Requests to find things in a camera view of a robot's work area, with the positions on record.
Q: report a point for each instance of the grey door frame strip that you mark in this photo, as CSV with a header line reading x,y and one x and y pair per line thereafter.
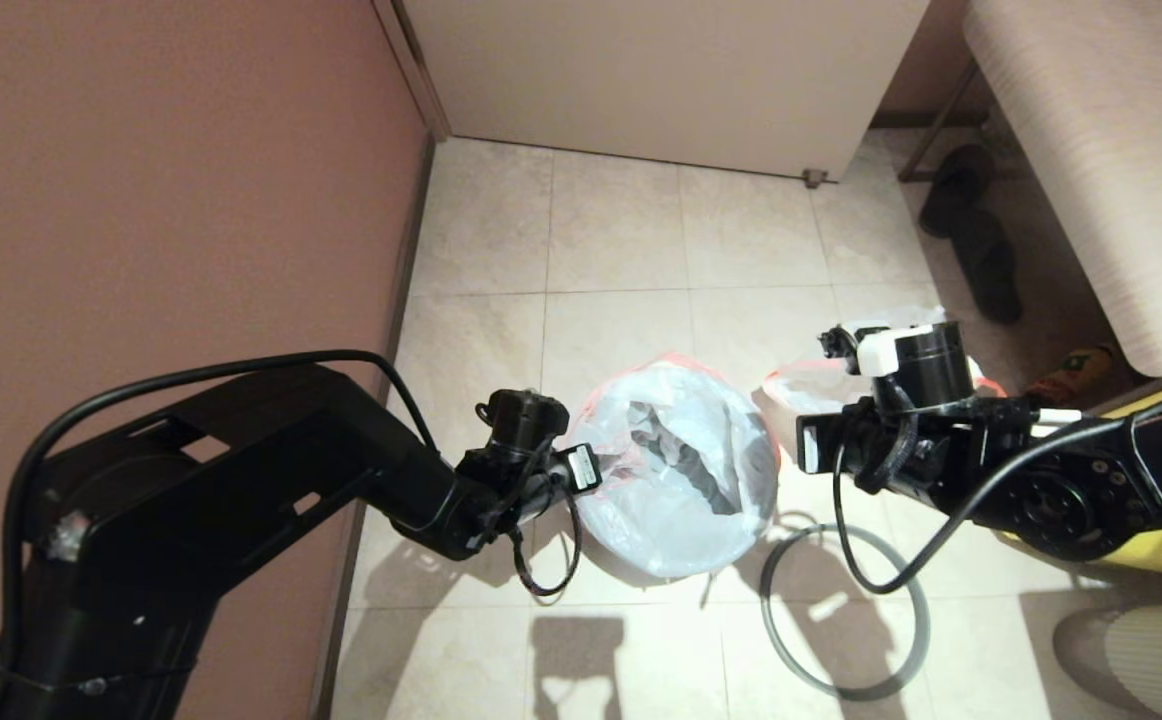
x,y
416,70

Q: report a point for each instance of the orange brown shoe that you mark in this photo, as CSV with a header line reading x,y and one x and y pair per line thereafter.
x,y
1066,375

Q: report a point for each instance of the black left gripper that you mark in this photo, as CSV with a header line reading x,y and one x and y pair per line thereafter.
x,y
556,480

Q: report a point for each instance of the white door panel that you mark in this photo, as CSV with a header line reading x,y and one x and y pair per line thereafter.
x,y
661,80

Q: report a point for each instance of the used white printed trash bag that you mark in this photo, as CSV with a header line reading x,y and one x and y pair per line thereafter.
x,y
811,385

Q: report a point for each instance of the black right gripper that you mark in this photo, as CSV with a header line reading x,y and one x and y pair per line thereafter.
x,y
871,450

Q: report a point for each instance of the wood grain bench top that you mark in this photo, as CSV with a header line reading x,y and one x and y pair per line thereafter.
x,y
1091,150

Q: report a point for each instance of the small metal door stopper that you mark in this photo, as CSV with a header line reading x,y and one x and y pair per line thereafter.
x,y
814,180

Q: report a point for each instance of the dark metal bench leg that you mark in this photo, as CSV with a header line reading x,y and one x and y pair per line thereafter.
x,y
931,130

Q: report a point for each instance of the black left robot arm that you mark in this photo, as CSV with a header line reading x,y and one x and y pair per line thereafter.
x,y
221,500

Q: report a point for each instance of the white plastic bag orange trim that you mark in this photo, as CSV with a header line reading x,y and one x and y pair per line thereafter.
x,y
671,520

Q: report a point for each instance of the black slipper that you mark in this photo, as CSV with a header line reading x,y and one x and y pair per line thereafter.
x,y
953,190
989,275

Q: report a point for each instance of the grey ribbed cylinder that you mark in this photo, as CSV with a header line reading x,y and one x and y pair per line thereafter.
x,y
1151,665

